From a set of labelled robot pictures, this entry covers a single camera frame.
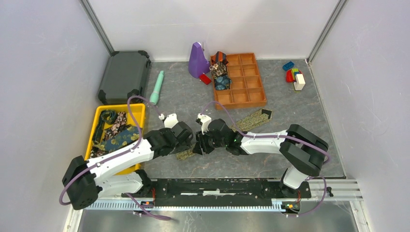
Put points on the mint green flashlight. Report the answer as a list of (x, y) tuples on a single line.
[(155, 95)]

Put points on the rolled blue paisley tie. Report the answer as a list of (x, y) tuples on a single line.
[(222, 82)]

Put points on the blue toy brick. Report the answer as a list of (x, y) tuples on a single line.
[(287, 66)]

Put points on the purple plastic object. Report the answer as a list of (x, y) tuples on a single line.
[(198, 64)]

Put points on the orange wooden compartment tray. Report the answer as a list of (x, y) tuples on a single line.
[(246, 89)]

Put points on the olive green leaf-pattern tie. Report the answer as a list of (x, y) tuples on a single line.
[(256, 119)]

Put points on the rolled brown floral tie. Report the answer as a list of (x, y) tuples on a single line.
[(218, 69)]

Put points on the black pink-floral tie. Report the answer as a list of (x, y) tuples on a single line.
[(118, 126)]

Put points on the white toy block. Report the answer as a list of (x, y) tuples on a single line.
[(299, 82)]

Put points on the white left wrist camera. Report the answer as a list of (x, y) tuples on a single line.
[(169, 121)]

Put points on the blue yellow-flower tie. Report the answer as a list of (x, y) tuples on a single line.
[(124, 138)]

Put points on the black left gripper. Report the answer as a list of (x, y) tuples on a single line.
[(186, 143)]

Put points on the green toy block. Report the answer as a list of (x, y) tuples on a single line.
[(295, 71)]

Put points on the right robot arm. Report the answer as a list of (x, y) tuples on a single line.
[(305, 151)]

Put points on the dark brown-leaf tie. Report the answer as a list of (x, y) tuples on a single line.
[(97, 152)]

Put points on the rolled orange navy tie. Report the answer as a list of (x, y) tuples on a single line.
[(219, 57)]

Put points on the yellow plastic bin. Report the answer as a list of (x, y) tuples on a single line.
[(137, 111)]

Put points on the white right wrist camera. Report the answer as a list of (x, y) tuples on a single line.
[(203, 121)]

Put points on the dark grey suitcase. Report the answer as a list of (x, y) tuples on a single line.
[(125, 75)]

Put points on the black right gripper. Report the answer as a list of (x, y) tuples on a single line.
[(201, 148)]

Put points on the dark green striped tie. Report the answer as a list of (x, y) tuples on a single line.
[(105, 117)]

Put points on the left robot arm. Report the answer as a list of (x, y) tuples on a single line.
[(87, 180)]

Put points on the red toy block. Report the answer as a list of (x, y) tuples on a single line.
[(289, 76)]

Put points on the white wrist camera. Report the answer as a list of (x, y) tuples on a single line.
[(169, 121), (203, 121)]

